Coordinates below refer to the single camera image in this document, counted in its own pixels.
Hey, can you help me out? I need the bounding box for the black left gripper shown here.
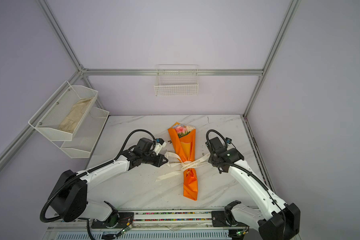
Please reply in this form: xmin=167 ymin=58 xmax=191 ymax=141
xmin=142 ymin=152 xmax=169 ymax=167

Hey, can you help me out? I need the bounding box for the cream printed ribbon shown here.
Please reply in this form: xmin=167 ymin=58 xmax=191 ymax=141
xmin=156 ymin=152 xmax=211 ymax=182

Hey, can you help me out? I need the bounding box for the orange wrapping paper sheet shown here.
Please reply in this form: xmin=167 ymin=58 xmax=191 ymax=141
xmin=168 ymin=122 xmax=198 ymax=201

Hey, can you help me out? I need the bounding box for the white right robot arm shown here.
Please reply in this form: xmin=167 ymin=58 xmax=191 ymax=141
xmin=206 ymin=137 xmax=301 ymax=240

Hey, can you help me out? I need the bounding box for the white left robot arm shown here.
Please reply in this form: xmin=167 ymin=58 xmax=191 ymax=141
xmin=40 ymin=130 xmax=168 ymax=240

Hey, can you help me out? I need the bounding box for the lower white mesh shelf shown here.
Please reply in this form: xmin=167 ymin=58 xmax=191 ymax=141
xmin=60 ymin=107 xmax=109 ymax=159

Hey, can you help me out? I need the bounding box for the white mesh shelf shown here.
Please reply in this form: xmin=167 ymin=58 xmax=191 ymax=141
xmin=60 ymin=107 xmax=109 ymax=159
xmin=28 ymin=81 xmax=98 ymax=142

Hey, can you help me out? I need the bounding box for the beige cloth glove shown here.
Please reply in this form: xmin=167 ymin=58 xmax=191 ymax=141
xmin=58 ymin=98 xmax=93 ymax=134

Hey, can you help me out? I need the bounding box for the upper white mesh shelf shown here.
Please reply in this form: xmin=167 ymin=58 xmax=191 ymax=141
xmin=28 ymin=81 xmax=98 ymax=142

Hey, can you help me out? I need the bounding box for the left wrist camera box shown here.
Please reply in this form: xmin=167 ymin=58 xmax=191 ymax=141
xmin=154 ymin=138 xmax=167 ymax=155

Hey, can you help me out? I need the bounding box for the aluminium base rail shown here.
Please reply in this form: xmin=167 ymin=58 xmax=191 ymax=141
xmin=41 ymin=206 xmax=301 ymax=240

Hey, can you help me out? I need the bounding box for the white wire wall basket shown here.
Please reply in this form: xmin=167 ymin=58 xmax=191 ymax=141
xmin=154 ymin=65 xmax=199 ymax=97

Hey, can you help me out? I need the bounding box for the aluminium frame crossbar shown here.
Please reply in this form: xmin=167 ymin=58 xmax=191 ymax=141
xmin=82 ymin=69 xmax=264 ymax=76

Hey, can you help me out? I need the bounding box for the aluminium frame post right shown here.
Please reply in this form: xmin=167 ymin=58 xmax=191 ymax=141
xmin=243 ymin=0 xmax=301 ymax=119

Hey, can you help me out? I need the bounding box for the aluminium frame post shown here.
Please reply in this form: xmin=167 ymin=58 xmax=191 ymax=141
xmin=36 ymin=0 xmax=83 ymax=72
xmin=243 ymin=0 xmax=301 ymax=119

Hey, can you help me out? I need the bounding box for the aluminium frame post left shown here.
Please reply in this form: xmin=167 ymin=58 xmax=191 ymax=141
xmin=36 ymin=0 xmax=83 ymax=72

